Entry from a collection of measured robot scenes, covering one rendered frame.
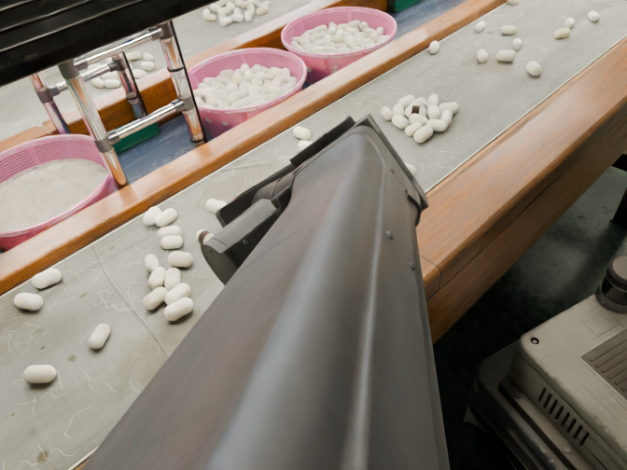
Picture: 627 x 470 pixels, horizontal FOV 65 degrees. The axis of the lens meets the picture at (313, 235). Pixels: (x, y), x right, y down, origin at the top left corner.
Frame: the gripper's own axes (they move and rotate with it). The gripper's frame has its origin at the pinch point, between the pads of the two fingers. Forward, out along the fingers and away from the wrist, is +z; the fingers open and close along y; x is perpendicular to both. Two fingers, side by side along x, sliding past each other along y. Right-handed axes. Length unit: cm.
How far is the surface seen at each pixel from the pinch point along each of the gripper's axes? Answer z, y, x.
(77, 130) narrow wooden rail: 52, 1, -29
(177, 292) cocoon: 11.5, 8.6, 3.4
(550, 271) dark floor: 52, -96, 69
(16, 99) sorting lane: 73, 4, -46
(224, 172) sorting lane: 26.9, -11.1, -7.1
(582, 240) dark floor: 52, -115, 69
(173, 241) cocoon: 18.4, 4.1, -2.2
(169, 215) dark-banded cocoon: 22.5, 1.6, -5.6
